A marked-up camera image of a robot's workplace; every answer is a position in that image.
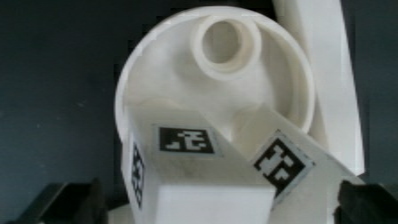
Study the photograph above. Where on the white round stool seat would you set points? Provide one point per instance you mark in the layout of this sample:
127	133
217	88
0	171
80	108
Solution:
219	64

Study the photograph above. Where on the white stool leg with tag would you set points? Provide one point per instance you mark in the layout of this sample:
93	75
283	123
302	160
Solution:
295	165

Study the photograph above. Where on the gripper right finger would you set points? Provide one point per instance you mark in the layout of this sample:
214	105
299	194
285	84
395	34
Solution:
368	204

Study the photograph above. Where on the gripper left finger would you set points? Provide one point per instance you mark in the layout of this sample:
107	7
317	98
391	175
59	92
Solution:
68	204

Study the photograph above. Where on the white right fence bar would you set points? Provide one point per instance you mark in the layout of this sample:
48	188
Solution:
311	19

